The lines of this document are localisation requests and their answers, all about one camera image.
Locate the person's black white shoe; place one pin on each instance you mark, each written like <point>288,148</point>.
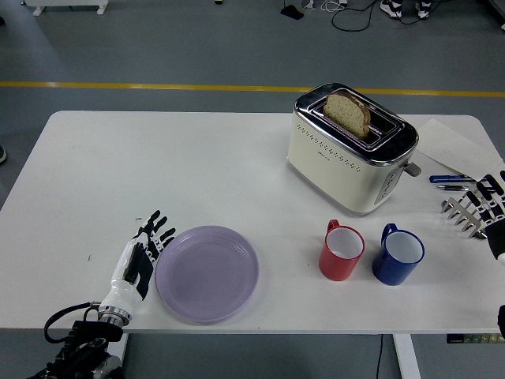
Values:
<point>391,8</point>
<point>423,8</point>

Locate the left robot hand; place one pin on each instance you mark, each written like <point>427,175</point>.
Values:
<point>120,290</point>

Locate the white table leg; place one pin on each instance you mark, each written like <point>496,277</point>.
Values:
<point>123,355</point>
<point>406,357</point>

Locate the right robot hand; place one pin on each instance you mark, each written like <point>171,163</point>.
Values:
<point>496,233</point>

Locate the brown bread slice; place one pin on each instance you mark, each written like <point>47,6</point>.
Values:
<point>347,112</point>

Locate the metal toast rack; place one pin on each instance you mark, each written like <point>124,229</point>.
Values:
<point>457,211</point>

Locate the blue pen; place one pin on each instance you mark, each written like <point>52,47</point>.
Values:
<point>450,178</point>

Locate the cream and chrome toaster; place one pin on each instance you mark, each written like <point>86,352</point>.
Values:
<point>335,173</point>

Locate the white paper sheet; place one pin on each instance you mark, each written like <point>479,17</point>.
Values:
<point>453,146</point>

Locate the black pen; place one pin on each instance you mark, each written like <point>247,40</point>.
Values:
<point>453,188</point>

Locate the table height control panel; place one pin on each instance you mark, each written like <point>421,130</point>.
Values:
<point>473,338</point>

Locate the red enamel mug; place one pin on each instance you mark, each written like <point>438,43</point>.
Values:
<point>337,268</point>

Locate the blue enamel mug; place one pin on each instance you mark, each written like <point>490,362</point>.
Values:
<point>390,272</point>

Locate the purple plastic plate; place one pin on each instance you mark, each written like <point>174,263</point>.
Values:
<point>207,276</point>

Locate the black foot pedal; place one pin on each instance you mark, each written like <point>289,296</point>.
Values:
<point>292,12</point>

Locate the white furniture base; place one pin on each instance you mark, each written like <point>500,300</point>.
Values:
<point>67,4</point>

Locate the dark shoe at edge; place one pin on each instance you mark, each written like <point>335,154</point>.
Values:
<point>2,154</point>

